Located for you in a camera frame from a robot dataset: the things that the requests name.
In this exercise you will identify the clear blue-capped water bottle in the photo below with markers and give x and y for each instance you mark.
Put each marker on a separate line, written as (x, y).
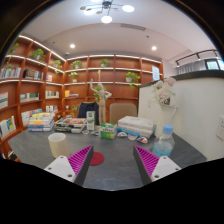
(163, 145)

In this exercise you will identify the black track light rail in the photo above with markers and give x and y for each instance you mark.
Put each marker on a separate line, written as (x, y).
(196, 53)

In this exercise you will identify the stack of colourful books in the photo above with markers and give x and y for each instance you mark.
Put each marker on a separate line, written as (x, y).
(40, 122)

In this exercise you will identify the flat round red coaster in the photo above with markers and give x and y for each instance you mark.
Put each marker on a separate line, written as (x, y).
(98, 159)

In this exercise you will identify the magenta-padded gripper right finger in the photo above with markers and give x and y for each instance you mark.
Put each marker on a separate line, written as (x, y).
(161, 166)

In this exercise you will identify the tall green white carton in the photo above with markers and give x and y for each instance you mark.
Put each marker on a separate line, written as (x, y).
(90, 120)

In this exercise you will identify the green and white box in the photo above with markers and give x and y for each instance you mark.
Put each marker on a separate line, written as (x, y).
(108, 131)

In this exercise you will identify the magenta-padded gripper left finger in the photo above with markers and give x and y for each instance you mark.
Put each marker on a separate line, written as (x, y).
(63, 166)

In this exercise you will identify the wooden artist mannequin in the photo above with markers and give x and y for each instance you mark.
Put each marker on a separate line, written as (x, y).
(102, 106)

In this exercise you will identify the white jug with flowers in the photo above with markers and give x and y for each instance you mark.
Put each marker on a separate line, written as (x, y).
(163, 91)

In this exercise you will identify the wooden shelf unit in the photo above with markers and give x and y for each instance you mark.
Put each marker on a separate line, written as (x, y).
(123, 90)

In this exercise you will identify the dark blue chair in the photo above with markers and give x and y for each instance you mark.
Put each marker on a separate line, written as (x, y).
(87, 111)

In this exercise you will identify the white wall socket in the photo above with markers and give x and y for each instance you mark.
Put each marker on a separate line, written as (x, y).
(220, 128)

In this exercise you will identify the cream ribbed cup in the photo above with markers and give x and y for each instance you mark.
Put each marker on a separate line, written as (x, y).
(58, 145)

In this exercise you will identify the multi-bulb ceiling chandelier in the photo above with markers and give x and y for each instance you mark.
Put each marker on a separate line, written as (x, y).
(106, 10)

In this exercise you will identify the small colourful oval trinket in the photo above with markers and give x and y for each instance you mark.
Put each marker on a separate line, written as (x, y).
(132, 136)
(122, 134)
(142, 139)

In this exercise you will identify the round recessed ceiling light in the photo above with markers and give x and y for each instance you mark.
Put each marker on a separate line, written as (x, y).
(72, 46)
(154, 48)

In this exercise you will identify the ceiling air vent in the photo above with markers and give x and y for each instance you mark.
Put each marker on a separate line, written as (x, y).
(133, 27)

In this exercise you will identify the stack of magazines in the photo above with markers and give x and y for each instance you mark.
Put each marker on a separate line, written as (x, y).
(70, 124)

